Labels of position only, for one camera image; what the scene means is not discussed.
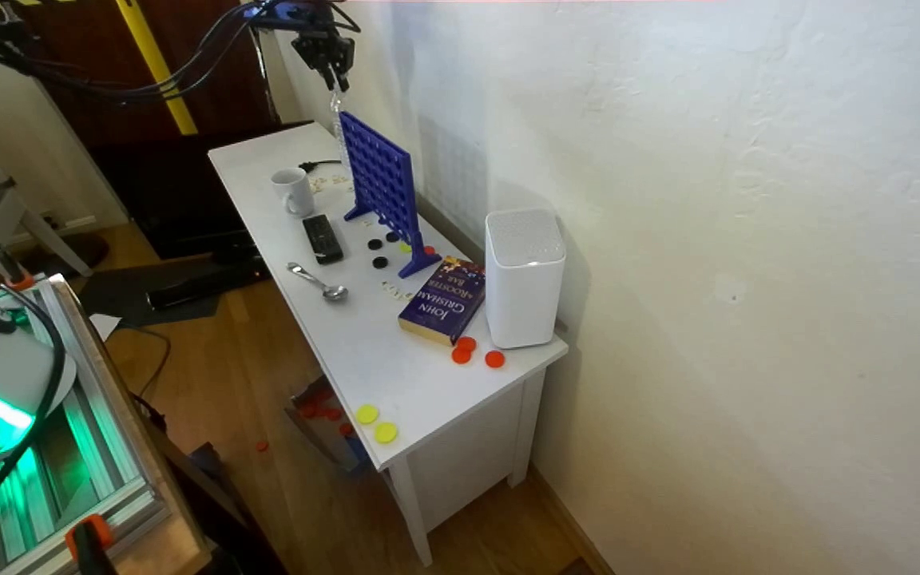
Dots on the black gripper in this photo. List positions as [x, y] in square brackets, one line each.
[325, 38]

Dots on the blue connect four grid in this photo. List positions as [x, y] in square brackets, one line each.
[381, 176]

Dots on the black remote control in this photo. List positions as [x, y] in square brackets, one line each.
[323, 237]

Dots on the yellow pole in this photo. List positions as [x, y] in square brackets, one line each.
[155, 66]

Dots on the metal spoon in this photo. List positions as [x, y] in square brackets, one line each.
[331, 293]

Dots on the blue paperback book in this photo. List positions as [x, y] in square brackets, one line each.
[446, 300]

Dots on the white square bin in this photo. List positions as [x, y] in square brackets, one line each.
[523, 261]

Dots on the white side table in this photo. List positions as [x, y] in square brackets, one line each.
[460, 425]

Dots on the red game disc front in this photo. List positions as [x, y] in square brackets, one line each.
[497, 358]

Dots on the yellow game disc upper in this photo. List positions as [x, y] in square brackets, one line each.
[368, 413]

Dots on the yellow game disc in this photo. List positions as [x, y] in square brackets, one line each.
[368, 413]
[383, 431]

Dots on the yellow game disc lower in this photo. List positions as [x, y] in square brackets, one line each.
[383, 431]

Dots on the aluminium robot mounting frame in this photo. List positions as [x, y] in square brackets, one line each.
[89, 458]

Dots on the orange clamp handle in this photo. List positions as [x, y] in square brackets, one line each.
[87, 548]

